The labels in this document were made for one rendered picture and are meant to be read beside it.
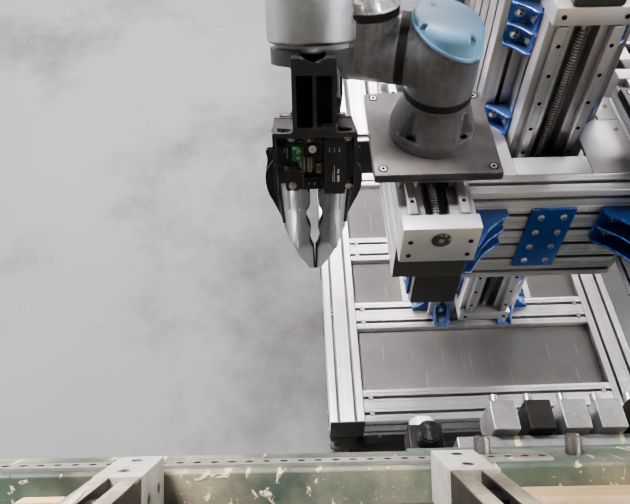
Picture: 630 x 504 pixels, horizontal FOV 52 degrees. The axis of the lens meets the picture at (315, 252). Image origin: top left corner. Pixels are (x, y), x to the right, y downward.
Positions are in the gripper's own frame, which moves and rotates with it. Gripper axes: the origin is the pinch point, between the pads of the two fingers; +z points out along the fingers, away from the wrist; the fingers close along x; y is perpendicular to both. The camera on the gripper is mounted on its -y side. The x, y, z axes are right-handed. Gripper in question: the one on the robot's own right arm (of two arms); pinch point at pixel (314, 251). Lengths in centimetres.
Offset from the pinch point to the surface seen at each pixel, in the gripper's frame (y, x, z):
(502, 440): -29, 33, 50
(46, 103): -230, -111, 29
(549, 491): -8, 32, 41
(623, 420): -30, 53, 47
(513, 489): 6.1, 20.9, 26.0
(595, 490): -8, 38, 41
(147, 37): -273, -73, 6
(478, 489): 5.8, 17.2, 26.2
